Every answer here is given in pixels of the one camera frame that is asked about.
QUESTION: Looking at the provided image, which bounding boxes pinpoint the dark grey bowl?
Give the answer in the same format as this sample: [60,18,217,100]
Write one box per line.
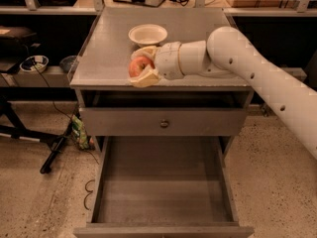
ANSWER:
[59,56,77,72]

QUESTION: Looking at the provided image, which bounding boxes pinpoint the white ceramic bowl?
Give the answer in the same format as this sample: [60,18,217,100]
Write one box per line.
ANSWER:
[128,24,167,48]

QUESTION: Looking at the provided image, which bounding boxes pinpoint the grey wooden drawer cabinet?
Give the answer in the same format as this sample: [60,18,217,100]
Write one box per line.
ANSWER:
[70,7,254,238]

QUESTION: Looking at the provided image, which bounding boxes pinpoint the black stand legs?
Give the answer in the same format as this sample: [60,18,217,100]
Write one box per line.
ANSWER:
[0,97,72,175]

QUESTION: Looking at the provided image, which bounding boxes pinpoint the open grey middle drawer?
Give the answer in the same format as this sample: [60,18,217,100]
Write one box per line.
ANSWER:
[73,137,254,238]

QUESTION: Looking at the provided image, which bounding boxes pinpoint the red apple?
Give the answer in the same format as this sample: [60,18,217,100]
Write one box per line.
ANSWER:
[129,56,155,77]

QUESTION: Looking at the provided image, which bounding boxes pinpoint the closed grey top drawer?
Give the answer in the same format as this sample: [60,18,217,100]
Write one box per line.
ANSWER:
[79,107,247,136]

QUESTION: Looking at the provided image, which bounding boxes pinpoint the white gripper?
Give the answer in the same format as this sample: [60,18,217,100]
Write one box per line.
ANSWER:
[129,42,184,88]

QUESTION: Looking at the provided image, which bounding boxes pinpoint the green snack bag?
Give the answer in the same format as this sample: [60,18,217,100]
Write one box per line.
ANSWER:
[71,115,90,150]

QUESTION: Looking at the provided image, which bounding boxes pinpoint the round metal drawer knob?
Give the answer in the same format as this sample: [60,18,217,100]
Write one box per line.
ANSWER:
[160,120,169,128]

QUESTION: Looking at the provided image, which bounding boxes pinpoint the white bowl with cable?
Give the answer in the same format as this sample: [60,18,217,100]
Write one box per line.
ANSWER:
[20,55,49,73]

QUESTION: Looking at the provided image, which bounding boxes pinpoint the black floor cable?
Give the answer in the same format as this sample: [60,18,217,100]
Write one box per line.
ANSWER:
[82,178,97,211]

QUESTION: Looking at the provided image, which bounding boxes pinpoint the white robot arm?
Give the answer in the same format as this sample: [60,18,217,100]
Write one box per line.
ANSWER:
[128,26,317,158]

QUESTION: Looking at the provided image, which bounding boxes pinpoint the grey metal shelf rack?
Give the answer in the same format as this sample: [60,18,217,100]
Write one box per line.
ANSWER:
[0,0,316,87]

